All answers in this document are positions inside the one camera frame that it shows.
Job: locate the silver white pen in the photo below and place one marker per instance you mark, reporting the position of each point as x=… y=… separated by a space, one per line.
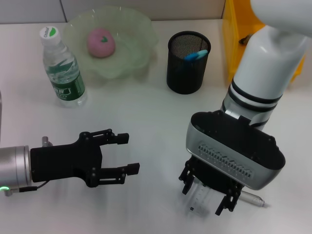
x=253 y=198

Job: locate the black mesh pen holder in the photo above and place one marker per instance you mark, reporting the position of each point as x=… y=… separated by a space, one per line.
x=187 y=75

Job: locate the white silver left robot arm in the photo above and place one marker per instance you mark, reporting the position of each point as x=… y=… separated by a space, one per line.
x=14 y=165

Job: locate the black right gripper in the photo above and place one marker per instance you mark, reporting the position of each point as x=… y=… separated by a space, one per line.
x=214 y=181

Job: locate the green glass fruit plate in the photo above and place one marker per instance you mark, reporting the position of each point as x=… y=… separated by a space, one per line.
x=136 y=48

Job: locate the blue scissors with sheath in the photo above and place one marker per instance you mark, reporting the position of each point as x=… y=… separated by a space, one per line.
x=195 y=55

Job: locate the clear green-label water bottle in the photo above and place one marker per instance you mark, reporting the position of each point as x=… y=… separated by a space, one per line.
x=68 y=90

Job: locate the green plastic wrapper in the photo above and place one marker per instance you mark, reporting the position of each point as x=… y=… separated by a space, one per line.
x=243 y=40

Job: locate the transparent plastic ruler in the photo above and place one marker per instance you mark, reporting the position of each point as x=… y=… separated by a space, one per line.
x=200 y=204

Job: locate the yellow plastic bin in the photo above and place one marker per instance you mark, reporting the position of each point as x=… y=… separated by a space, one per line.
x=230 y=48

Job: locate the pink peach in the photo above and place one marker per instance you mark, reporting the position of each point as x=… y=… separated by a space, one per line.
x=100 y=46

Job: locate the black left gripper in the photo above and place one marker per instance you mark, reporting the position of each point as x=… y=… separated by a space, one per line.
x=61 y=161

